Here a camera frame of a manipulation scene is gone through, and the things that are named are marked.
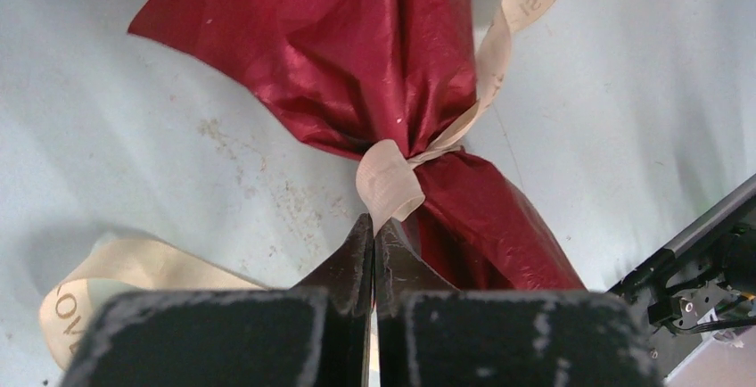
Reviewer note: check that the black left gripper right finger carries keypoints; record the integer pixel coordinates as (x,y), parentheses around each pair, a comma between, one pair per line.
(399,274)

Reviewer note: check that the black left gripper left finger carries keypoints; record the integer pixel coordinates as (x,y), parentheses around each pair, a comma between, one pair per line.
(346,277)

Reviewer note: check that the red wrapping paper sheet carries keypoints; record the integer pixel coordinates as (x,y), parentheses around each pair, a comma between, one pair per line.
(395,85)

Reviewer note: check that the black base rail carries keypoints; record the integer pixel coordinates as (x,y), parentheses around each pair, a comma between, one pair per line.
(699,285)

